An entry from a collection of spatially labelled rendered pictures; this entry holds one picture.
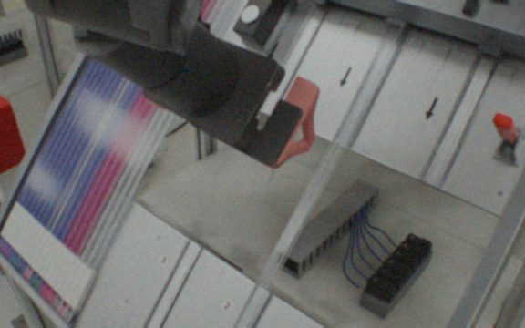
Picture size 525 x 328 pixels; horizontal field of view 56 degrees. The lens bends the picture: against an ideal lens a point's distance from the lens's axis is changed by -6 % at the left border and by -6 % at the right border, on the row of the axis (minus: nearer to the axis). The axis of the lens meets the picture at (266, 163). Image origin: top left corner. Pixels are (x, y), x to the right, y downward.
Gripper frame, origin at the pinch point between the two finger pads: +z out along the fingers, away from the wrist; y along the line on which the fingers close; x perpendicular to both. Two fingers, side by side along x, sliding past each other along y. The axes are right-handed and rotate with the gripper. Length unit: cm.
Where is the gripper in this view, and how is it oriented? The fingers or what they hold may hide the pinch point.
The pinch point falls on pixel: (262, 119)
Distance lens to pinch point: 45.7
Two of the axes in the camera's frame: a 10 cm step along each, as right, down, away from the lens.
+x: -4.8, 8.8, -0.1
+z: 4.4, 2.5, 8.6
